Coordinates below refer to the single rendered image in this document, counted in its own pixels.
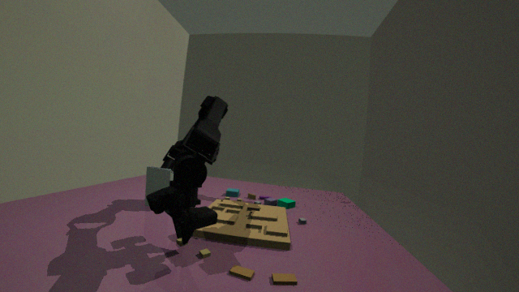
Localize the teal block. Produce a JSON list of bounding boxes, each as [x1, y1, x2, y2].
[[225, 188, 239, 197]]

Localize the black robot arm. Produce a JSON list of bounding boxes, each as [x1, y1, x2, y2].
[[146, 96, 228, 214]]

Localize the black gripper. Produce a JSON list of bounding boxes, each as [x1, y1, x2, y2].
[[165, 184, 217, 244]]

